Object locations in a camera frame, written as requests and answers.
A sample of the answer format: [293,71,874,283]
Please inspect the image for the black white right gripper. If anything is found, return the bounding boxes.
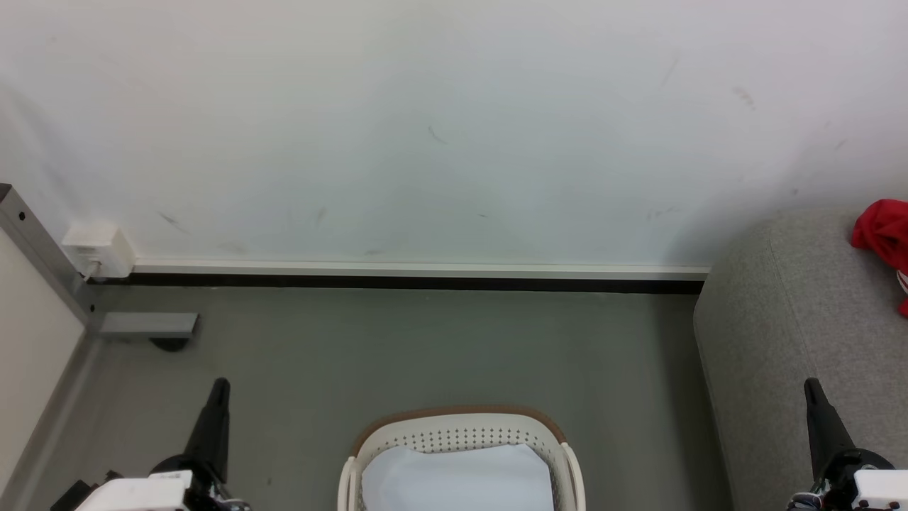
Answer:
[787,378,908,511]

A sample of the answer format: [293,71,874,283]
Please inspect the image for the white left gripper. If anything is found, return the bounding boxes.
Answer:
[74,378,249,511]

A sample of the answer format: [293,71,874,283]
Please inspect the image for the red clothing item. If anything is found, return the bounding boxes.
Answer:
[851,199,908,318]

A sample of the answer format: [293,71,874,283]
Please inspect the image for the white perforated laundry basket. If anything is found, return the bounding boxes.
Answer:
[337,405,587,511]

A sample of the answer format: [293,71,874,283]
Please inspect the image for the grey fabric sofa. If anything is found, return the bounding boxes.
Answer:
[693,206,908,511]

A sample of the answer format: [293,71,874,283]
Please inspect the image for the white cloth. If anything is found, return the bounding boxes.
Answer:
[360,443,556,511]

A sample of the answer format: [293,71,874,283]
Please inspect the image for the white black baseboard strip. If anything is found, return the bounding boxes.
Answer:
[87,258,711,296]

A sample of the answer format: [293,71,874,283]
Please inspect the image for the white wall socket box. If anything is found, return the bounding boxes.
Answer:
[62,224,136,282]

